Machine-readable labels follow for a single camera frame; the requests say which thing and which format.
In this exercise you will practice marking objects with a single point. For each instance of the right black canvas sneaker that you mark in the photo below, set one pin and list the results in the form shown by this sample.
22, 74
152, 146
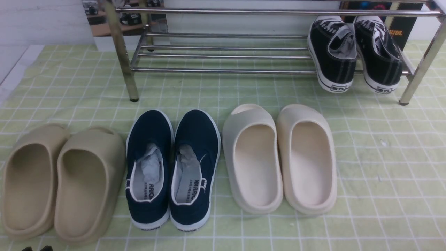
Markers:
381, 62

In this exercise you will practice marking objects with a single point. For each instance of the navy slip-on shoe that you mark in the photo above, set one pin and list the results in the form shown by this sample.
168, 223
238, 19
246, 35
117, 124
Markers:
197, 147
148, 147

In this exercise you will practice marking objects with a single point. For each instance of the black box with orange text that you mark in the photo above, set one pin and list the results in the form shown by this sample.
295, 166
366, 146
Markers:
401, 27

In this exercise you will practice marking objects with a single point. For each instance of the right tan foam slide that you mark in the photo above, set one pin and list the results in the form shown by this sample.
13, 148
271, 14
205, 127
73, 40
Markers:
90, 169

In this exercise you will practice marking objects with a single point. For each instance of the left cream foam slide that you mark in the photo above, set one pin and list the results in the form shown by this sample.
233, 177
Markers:
249, 139

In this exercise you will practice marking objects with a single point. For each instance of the tan foam slide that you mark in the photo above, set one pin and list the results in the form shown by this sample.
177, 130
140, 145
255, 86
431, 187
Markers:
90, 169
30, 182

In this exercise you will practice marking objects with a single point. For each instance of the left black canvas sneaker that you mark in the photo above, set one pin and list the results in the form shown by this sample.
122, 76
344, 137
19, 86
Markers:
332, 46

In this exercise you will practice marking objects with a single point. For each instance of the cream foam slide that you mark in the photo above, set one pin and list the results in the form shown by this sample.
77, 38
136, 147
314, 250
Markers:
249, 139
308, 159

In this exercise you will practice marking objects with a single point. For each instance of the chrome metal shoe rack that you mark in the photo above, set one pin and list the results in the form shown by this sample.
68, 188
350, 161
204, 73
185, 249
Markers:
146, 48

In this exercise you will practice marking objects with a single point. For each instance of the left tan foam slide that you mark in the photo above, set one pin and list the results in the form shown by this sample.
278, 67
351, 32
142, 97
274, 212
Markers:
30, 182

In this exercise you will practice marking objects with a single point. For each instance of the right cream foam slide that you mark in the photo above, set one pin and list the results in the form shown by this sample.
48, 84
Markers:
308, 159

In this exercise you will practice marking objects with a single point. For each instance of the black canvas sneaker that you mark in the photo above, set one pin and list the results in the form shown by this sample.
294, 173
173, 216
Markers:
332, 46
381, 62

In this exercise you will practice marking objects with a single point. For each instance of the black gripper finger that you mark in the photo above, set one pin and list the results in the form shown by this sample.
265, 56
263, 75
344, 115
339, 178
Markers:
47, 248

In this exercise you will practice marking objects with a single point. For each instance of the wooden desk in background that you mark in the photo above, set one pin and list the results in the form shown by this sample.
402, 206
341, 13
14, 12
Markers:
102, 24

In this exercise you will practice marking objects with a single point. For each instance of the green checkered floor cloth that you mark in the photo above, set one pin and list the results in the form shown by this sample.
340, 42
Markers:
391, 158

